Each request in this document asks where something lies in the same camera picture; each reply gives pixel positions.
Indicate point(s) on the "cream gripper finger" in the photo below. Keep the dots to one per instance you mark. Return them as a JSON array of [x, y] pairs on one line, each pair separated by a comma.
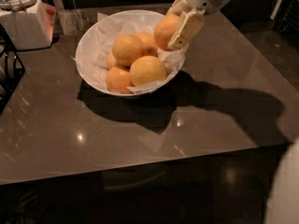
[[179, 7], [189, 25]]

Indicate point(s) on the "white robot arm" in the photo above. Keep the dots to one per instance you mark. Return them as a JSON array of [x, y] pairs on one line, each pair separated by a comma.
[[283, 202]]

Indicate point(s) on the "white bowl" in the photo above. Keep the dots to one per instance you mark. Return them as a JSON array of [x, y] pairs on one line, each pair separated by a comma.
[[85, 47]]

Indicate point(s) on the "small orange at back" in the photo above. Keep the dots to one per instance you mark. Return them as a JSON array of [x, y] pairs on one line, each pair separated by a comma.
[[150, 47]]

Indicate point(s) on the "orange hidden at left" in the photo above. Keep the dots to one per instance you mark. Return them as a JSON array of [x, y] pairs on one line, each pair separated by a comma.
[[111, 61]]

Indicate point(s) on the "clear glass container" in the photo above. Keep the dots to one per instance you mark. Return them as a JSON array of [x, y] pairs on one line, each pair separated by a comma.
[[73, 21]]

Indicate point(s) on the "white ceramic clip-lid jar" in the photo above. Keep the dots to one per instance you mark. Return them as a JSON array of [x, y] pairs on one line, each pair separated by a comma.
[[28, 23]]

